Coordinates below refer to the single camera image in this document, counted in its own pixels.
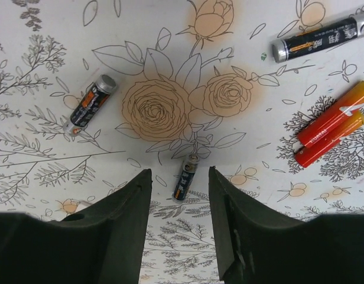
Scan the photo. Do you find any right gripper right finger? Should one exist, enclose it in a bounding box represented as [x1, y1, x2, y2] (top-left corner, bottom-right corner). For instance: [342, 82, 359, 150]
[209, 167, 364, 283]

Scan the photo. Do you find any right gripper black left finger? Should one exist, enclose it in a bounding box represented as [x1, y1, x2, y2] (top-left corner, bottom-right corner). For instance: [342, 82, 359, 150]
[0, 169, 152, 283]

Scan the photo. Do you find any black battery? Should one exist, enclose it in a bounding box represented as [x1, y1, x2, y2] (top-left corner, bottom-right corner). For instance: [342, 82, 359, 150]
[271, 1, 364, 63]
[172, 154, 200, 202]

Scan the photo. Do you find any black battery alone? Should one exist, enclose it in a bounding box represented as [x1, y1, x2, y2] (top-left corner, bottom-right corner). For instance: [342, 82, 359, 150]
[63, 75, 117, 136]

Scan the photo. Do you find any floral table mat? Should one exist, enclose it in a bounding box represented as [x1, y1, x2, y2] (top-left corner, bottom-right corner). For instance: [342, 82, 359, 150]
[0, 1, 364, 283]

